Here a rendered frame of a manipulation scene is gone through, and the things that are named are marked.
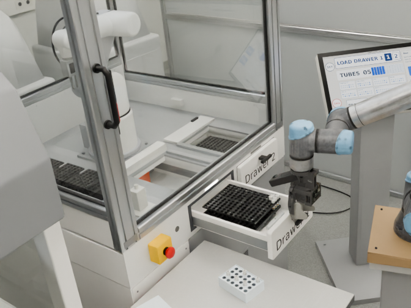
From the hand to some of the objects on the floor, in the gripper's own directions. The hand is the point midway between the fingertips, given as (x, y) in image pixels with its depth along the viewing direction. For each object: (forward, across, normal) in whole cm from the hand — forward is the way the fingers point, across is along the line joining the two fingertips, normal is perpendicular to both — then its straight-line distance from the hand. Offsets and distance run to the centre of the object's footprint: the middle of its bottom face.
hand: (296, 217), depth 182 cm
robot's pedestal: (+90, +25, -33) cm, 99 cm away
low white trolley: (+90, -41, +4) cm, 100 cm away
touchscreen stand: (+90, +91, +6) cm, 128 cm away
